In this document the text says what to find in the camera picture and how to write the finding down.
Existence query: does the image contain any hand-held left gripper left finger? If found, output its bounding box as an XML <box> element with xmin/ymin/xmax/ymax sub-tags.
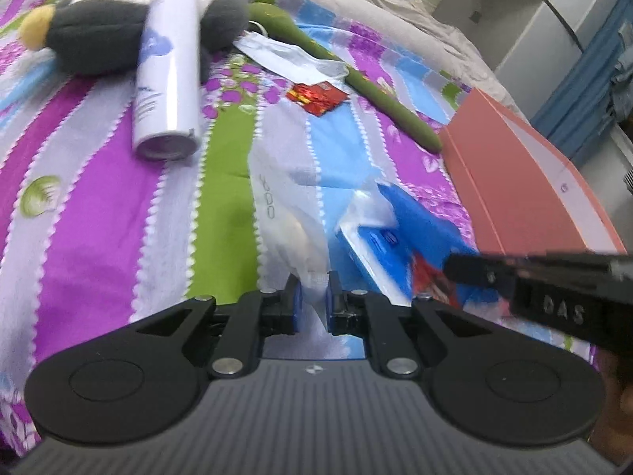
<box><xmin>135</xmin><ymin>273</ymin><xmax>304</xmax><ymax>380</ymax></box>

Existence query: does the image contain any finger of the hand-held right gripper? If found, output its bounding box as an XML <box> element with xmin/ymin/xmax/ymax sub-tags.
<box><xmin>442</xmin><ymin>254</ymin><xmax>517</xmax><ymax>300</ymax></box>

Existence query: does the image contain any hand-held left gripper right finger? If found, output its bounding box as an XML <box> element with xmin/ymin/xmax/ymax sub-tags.
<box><xmin>326</xmin><ymin>271</ymin><xmax>496</xmax><ymax>380</ymax></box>

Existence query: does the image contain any red plastic wrapper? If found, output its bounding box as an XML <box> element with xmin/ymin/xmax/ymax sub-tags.
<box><xmin>409</xmin><ymin>251</ymin><xmax>466</xmax><ymax>308</ymax></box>

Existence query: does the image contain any blue plastic packet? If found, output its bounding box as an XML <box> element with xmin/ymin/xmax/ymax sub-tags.
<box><xmin>335</xmin><ymin>182</ymin><xmax>501</xmax><ymax>308</ymax></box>

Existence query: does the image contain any pink cardboard box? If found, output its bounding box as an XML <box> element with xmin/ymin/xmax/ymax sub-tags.
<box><xmin>438</xmin><ymin>87</ymin><xmax>629</xmax><ymax>259</ymax></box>

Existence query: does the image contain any clear plastic bag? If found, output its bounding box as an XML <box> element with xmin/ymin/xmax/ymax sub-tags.
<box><xmin>246</xmin><ymin>140</ymin><xmax>379</xmax><ymax>310</ymax></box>

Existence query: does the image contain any long green plush toy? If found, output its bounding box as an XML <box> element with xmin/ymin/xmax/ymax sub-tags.
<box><xmin>246</xmin><ymin>0</ymin><xmax>444</xmax><ymax>154</ymax></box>

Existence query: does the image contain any red foil packet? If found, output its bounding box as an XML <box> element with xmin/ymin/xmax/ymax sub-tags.
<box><xmin>286</xmin><ymin>80</ymin><xmax>348</xmax><ymax>118</ymax></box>

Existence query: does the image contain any striped floral bed sheet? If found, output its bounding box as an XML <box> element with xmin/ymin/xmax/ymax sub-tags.
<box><xmin>0</xmin><ymin>0</ymin><xmax>601</xmax><ymax>456</ymax></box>

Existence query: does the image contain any blue curtain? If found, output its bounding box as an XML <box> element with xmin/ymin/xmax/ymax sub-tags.
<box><xmin>531</xmin><ymin>0</ymin><xmax>633</xmax><ymax>165</ymax></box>

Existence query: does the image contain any white spray can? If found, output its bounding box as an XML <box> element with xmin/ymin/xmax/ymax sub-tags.
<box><xmin>131</xmin><ymin>0</ymin><xmax>202</xmax><ymax>162</ymax></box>

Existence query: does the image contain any white wardrobe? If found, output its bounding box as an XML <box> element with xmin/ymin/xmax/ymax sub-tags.
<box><xmin>434</xmin><ymin>0</ymin><xmax>633</xmax><ymax>171</ymax></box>

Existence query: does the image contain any grey blanket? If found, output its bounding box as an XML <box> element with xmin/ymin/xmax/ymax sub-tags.
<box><xmin>198</xmin><ymin>0</ymin><xmax>531</xmax><ymax>120</ymax></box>

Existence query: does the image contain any grey white penguin plush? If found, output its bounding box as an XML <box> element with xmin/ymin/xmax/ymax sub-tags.
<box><xmin>20</xmin><ymin>0</ymin><xmax>251</xmax><ymax>78</ymax></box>

